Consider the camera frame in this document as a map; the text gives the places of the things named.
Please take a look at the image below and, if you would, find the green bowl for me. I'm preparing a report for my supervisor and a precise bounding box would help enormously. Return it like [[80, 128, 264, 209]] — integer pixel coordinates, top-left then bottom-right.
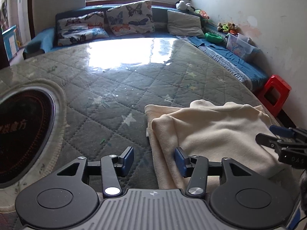
[[205, 32, 222, 43]]

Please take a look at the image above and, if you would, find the blue sofa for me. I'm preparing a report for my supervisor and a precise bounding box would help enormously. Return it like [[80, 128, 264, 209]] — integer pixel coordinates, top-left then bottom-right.
[[23, 3, 269, 93]]

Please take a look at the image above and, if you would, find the cream shirt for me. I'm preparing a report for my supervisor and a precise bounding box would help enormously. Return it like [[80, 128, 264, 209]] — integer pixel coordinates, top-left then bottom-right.
[[144, 99, 286, 191]]

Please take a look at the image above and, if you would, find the green orange plush toy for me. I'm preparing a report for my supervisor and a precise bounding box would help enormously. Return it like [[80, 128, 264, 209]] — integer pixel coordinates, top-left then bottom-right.
[[194, 9, 210, 20]]

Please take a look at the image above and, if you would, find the blue patterned sofa cover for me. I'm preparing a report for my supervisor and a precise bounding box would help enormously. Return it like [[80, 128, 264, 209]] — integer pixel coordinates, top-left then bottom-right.
[[175, 35, 268, 92]]

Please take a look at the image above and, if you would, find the butterfly print pillow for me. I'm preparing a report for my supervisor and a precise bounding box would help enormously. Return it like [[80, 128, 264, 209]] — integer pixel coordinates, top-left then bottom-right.
[[106, 0, 155, 36], [56, 11, 109, 46]]

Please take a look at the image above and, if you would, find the brown plush bear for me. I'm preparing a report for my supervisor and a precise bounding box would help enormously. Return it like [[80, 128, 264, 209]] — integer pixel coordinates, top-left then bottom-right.
[[227, 22, 239, 35]]

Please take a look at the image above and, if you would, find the grey pillow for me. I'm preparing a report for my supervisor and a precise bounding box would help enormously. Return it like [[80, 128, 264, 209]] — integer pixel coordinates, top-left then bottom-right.
[[167, 10, 205, 39]]

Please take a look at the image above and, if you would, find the dark wooden door frame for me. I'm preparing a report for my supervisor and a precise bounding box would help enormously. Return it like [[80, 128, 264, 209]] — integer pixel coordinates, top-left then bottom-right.
[[27, 0, 33, 40]]

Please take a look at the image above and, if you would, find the clear plastic storage box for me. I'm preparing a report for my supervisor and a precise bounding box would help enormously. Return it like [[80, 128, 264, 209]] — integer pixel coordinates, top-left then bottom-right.
[[225, 33, 255, 60]]

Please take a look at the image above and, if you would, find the round black induction cooktop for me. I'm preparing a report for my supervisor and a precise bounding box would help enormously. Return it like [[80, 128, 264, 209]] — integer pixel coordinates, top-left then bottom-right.
[[0, 90, 57, 188]]

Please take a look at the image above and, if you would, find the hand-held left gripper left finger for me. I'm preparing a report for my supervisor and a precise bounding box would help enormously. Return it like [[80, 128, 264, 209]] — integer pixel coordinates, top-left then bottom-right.
[[51, 146, 135, 198]]

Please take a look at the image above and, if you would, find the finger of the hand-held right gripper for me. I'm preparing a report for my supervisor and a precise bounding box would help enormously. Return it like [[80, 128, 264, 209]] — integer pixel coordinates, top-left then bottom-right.
[[269, 125, 295, 138], [256, 134, 282, 148]]

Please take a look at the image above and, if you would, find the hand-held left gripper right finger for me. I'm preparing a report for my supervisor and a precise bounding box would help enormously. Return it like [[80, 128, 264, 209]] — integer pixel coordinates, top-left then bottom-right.
[[175, 147, 257, 198]]

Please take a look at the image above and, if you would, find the panda plush toy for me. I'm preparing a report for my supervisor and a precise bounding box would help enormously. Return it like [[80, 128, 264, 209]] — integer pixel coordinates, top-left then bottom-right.
[[176, 0, 195, 12]]

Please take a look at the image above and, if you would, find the blue white small cabinet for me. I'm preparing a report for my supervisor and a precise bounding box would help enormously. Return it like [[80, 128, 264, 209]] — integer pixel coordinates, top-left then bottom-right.
[[2, 25, 20, 61]]

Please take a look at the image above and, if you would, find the red plastic stool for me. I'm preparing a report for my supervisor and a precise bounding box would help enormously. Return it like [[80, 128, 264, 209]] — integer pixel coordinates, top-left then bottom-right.
[[257, 75, 292, 117]]

